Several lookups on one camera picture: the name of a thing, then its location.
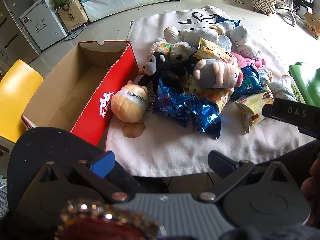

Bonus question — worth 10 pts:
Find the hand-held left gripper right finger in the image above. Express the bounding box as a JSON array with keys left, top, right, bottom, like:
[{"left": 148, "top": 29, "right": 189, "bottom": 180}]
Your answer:
[{"left": 199, "top": 151, "right": 300, "bottom": 203}]

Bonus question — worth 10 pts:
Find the jewelled red bracelet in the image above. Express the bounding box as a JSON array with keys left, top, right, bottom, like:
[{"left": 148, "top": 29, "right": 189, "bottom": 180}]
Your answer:
[{"left": 57, "top": 197, "right": 167, "bottom": 240}]

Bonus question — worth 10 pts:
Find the large rolled knit glove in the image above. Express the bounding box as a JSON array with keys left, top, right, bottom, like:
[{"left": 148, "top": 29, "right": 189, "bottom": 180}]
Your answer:
[{"left": 269, "top": 74, "right": 297, "bottom": 102}]

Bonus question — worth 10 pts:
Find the dark blue snack packet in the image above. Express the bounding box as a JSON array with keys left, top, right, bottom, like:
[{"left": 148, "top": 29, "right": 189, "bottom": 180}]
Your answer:
[
  {"left": 215, "top": 14, "right": 241, "bottom": 27},
  {"left": 234, "top": 65, "right": 265, "bottom": 102}
]

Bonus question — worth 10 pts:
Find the person's left leg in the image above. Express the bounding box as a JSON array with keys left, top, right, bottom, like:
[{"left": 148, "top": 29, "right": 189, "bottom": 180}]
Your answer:
[{"left": 7, "top": 127, "right": 169, "bottom": 240}]

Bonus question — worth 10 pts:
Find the knotted light blue glove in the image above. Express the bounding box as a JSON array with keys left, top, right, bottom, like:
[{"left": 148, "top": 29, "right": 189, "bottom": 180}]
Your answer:
[{"left": 257, "top": 69, "right": 273, "bottom": 85}]

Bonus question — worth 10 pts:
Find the red cardboard box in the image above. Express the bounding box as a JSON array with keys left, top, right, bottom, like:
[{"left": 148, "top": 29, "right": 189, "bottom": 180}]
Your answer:
[{"left": 21, "top": 41, "right": 140, "bottom": 147}]

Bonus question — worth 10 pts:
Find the green plastic chair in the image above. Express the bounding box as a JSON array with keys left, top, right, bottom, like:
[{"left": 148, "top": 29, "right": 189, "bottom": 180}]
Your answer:
[{"left": 289, "top": 62, "right": 320, "bottom": 105}]

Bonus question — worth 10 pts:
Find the printed pale blanket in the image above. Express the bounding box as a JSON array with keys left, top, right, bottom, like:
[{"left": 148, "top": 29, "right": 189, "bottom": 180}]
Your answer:
[{"left": 105, "top": 5, "right": 313, "bottom": 178}]

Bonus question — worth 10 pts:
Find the grey pink pig plush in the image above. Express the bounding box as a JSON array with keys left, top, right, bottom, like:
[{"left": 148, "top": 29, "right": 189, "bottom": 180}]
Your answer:
[{"left": 193, "top": 59, "right": 243, "bottom": 93}]

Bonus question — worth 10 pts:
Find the pink plush toy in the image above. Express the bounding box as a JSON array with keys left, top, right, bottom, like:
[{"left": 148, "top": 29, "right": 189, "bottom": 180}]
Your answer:
[{"left": 231, "top": 51, "right": 265, "bottom": 68}]

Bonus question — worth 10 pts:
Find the grey metal cabinet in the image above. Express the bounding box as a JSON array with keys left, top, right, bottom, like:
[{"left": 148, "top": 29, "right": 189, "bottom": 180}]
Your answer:
[{"left": 0, "top": 0, "right": 42, "bottom": 73}]

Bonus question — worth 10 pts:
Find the black monkey plush toy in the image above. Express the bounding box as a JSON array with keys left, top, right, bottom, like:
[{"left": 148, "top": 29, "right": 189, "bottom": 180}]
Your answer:
[{"left": 138, "top": 52, "right": 188, "bottom": 93}]

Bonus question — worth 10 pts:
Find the rolled grey knit glove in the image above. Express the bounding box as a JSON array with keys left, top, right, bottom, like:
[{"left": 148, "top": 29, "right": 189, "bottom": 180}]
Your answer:
[{"left": 217, "top": 34, "right": 233, "bottom": 52}]

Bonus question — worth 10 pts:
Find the white yellow green plush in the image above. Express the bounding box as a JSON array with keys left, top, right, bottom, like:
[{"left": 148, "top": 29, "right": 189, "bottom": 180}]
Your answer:
[{"left": 149, "top": 38, "right": 173, "bottom": 55}]

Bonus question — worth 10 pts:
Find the long cabinet with cloth cover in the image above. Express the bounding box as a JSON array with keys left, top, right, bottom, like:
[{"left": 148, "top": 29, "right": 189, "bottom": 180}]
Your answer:
[{"left": 81, "top": 0, "right": 184, "bottom": 22}]

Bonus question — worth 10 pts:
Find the yellow plastic chair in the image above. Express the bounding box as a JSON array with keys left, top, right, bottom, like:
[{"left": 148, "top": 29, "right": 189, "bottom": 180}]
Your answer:
[{"left": 0, "top": 59, "right": 43, "bottom": 153}]

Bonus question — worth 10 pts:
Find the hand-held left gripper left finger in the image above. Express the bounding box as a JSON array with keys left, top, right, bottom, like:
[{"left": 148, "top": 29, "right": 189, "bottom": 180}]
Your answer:
[{"left": 32, "top": 151, "right": 129, "bottom": 203}]

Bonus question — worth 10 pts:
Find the patterned stool with red top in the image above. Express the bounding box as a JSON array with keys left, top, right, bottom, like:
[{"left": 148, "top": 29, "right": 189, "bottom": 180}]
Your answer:
[{"left": 251, "top": 0, "right": 276, "bottom": 16}]

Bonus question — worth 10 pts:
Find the orange hamster plush toy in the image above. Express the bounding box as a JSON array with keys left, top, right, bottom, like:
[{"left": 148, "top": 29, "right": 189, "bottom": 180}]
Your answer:
[{"left": 110, "top": 80, "right": 149, "bottom": 123}]

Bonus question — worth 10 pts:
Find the white chest freezer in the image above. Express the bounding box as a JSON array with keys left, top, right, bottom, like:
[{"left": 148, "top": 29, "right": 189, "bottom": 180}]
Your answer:
[{"left": 19, "top": 0, "right": 68, "bottom": 51}]

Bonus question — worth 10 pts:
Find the brown paper bag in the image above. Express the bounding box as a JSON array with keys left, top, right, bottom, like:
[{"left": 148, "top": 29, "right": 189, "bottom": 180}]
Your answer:
[{"left": 57, "top": 0, "right": 88, "bottom": 32}]

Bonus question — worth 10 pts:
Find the yellow pastry snack packet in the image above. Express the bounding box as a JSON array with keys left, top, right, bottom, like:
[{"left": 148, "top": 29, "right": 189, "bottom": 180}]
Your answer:
[
  {"left": 184, "top": 76, "right": 233, "bottom": 113},
  {"left": 234, "top": 91, "right": 274, "bottom": 133},
  {"left": 194, "top": 38, "right": 237, "bottom": 64}
]

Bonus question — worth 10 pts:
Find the white fluffy koala plush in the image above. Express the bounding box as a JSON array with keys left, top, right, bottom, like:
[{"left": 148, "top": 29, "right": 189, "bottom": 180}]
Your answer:
[{"left": 170, "top": 42, "right": 197, "bottom": 64}]

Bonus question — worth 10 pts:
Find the blue foil snack packet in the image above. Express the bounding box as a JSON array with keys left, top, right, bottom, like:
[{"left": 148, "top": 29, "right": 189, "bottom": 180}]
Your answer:
[
  {"left": 190, "top": 94, "right": 222, "bottom": 139},
  {"left": 152, "top": 78, "right": 193, "bottom": 128}
]

